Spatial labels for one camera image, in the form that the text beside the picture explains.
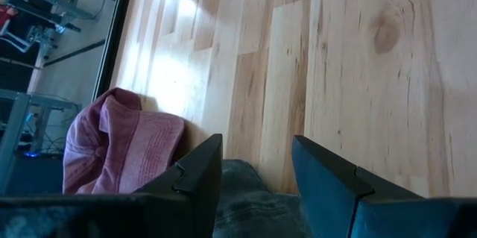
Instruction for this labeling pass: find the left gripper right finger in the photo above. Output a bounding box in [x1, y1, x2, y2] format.
[291, 135, 477, 238]

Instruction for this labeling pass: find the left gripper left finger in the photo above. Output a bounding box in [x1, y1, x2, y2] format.
[0, 133, 224, 238]

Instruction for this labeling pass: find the grey metal frame table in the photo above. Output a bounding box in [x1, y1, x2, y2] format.
[0, 88, 82, 195]

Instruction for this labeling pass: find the grey-green denim cap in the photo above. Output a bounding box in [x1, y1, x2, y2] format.
[212, 158, 313, 238]

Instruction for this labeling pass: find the pink cap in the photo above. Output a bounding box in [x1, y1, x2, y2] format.
[62, 87, 186, 195]

